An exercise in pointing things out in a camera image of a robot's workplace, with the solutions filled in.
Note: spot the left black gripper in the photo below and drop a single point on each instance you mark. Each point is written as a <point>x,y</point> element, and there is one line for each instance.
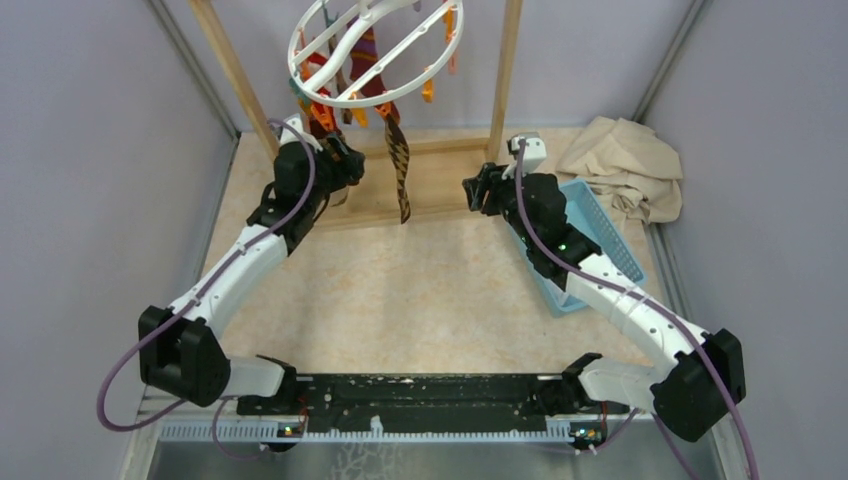
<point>347,167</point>

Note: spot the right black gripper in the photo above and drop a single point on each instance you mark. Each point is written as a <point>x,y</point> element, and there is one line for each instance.
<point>489,179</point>

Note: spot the brown yellow argyle sock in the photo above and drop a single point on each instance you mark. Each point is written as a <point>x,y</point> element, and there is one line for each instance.
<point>399,154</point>

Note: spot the white round clip hanger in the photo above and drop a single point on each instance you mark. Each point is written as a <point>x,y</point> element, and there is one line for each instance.
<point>333,58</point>

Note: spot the wooden hanger stand frame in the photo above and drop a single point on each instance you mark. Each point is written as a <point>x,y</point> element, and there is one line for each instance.
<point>435,166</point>

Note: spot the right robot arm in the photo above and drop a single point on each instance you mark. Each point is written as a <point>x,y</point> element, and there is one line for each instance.
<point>694,379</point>

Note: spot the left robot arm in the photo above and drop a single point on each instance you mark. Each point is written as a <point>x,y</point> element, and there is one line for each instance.
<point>182,355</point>

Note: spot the light blue plastic basket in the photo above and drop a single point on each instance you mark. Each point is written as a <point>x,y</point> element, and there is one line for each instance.
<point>584,211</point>

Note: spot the purple pink striped sock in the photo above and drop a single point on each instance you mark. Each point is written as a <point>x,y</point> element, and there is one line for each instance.
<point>364,55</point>

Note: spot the beige crumpled cloth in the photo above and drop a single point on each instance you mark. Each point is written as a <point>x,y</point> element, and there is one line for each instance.
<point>625,163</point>

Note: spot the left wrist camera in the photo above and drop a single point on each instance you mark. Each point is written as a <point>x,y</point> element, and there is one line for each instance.
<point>292,130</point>

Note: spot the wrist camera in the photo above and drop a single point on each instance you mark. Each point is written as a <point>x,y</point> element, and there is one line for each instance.
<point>292,130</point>
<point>530,147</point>

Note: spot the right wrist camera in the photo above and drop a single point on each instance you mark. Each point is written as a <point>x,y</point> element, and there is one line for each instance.
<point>530,147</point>

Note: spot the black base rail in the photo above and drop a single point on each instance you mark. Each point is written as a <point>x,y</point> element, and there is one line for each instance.
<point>424,404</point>

